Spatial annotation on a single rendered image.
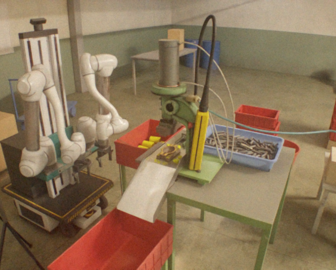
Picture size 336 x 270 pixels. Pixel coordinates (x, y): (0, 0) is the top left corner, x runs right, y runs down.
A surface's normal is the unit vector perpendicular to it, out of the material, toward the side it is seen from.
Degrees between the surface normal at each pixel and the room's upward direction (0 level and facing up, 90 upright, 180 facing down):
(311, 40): 90
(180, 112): 90
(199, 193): 0
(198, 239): 0
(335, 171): 90
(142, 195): 30
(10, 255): 0
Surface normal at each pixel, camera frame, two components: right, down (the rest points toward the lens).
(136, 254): 0.00, -0.91
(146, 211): -0.24, -0.61
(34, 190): 0.88, 0.20
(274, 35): -0.48, 0.36
